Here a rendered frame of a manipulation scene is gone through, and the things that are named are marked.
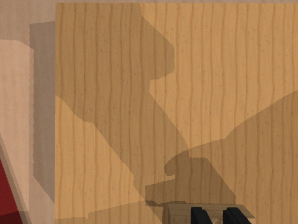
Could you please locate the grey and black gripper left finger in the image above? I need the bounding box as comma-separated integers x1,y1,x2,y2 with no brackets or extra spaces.
191,207,213,224

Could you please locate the small wooden block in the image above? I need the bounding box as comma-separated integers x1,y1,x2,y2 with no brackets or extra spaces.
168,204,256,224

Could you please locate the light brown wooden board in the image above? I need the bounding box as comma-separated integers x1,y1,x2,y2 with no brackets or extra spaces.
55,3,298,224

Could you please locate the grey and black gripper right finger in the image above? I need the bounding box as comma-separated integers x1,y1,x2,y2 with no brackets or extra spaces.
223,207,251,224

